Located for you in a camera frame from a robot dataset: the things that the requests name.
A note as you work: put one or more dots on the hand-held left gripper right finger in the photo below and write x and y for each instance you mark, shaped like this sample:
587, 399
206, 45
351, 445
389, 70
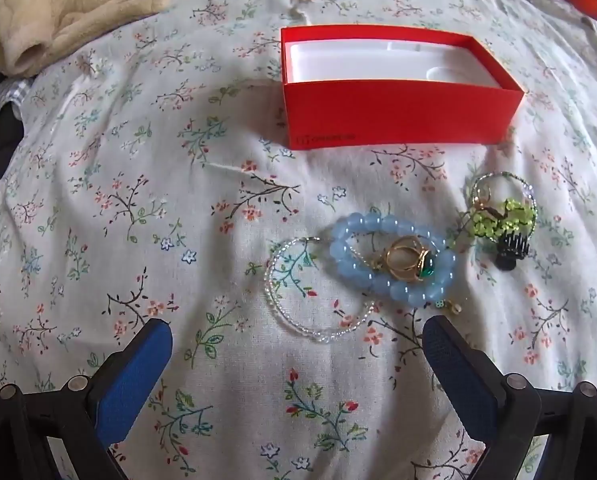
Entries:
458, 375

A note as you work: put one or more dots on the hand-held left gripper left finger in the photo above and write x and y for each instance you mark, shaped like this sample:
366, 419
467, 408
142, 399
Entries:
128, 385

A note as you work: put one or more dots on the black hair clip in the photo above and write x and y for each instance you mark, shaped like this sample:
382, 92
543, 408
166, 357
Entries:
512, 252

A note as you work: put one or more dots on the red cardboard box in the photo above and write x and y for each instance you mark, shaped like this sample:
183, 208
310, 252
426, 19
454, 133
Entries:
393, 105

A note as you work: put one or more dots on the floral bedsheet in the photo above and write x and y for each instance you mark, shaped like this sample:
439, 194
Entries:
178, 240

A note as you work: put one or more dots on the grey checked bedsheet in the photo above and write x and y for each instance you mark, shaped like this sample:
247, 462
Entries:
1, 102

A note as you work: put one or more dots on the beige quilted blanket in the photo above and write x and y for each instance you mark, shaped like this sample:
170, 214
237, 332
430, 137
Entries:
68, 5

